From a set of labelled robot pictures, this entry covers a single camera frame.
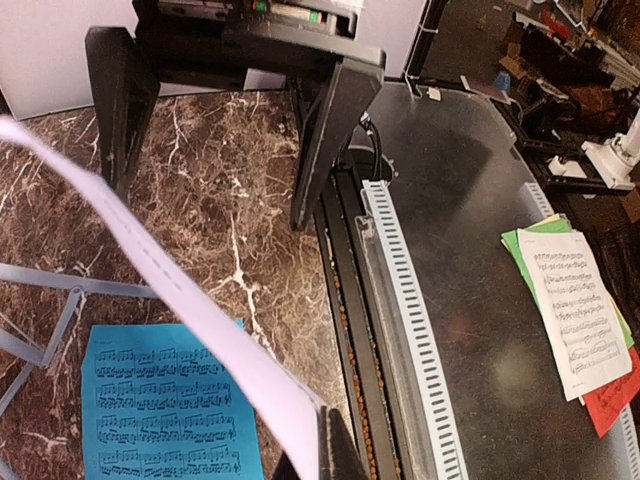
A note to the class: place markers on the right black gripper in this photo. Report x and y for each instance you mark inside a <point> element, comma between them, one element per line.
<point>213,44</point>

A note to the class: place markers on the red paper sheet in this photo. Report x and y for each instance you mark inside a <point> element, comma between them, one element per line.
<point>606,403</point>

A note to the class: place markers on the purple sheet music page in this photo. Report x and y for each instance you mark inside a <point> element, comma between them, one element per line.
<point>273,391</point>

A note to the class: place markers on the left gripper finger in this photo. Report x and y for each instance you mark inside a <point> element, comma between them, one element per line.
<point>319,446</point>

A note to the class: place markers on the blue sheet music page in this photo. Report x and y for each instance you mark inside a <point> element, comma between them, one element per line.
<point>156,404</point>

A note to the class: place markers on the white sheet music page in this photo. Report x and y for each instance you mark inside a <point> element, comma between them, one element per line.
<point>582,326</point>

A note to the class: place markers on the green paper sheet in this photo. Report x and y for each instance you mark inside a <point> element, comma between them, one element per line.
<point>522,244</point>

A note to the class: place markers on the grey slotted cable duct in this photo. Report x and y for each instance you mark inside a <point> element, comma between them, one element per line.
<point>424,404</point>

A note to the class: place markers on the white perforated music stand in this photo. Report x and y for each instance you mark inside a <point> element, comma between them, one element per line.
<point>37,308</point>

